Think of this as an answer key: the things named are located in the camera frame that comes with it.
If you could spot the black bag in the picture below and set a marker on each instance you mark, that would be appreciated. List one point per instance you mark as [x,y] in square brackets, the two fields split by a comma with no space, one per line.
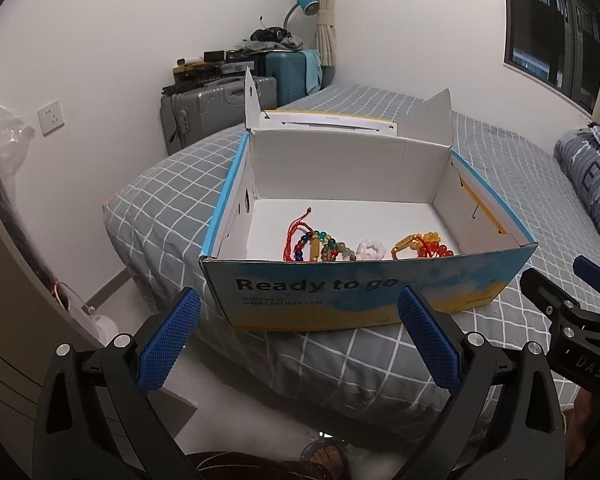
[275,37]

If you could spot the dark window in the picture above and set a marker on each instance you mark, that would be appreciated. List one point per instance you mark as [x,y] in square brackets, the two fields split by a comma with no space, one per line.
[540,15]

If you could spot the person's right hand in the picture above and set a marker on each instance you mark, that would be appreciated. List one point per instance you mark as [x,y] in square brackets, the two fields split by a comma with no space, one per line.
[582,420]

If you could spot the teal suitcase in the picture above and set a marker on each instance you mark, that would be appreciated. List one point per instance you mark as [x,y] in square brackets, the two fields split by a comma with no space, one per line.
[285,77]

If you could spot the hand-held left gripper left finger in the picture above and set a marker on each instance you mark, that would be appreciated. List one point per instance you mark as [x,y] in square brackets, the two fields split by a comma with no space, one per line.
[167,340]

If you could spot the folded grey printed quilt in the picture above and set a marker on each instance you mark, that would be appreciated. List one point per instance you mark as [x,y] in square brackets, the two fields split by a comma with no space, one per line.
[590,175]

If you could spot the beige curtain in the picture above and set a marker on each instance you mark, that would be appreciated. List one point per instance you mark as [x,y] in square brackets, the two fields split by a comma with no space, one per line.
[325,15]

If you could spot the pile of dark items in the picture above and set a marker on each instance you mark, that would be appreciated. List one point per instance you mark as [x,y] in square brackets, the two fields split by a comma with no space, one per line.
[210,65]

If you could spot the bed with grey checked sheet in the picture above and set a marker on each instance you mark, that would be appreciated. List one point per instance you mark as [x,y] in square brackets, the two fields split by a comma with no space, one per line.
[180,185]

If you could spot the white wall outlet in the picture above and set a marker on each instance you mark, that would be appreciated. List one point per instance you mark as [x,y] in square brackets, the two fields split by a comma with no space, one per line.
[50,116]

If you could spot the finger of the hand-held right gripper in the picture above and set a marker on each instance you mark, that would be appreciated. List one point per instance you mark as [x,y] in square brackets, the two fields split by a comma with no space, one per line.
[545,286]
[594,271]

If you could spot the blue and yellow cardboard box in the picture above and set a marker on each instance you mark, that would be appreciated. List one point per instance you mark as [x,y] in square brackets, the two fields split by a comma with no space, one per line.
[330,305]

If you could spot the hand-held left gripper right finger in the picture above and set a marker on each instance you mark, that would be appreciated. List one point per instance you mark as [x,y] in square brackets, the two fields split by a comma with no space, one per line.
[430,340]

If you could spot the dark sandal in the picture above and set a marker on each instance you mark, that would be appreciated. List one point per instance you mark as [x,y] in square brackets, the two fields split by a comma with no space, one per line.
[347,465]

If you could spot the clear plastic bag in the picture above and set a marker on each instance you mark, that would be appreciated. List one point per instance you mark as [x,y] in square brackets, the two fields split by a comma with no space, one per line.
[7,135]

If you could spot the person's foot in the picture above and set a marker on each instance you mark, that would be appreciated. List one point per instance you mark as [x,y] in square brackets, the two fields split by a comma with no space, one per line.
[327,462]

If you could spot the white round container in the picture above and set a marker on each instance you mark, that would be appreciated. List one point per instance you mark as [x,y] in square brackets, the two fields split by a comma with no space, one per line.
[101,327]

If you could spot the blue desk lamp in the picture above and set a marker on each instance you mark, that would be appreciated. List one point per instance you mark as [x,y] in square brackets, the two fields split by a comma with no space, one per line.
[307,4]

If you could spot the grey suitcase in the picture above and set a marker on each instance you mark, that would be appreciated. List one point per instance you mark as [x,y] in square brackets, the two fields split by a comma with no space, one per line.
[200,115]

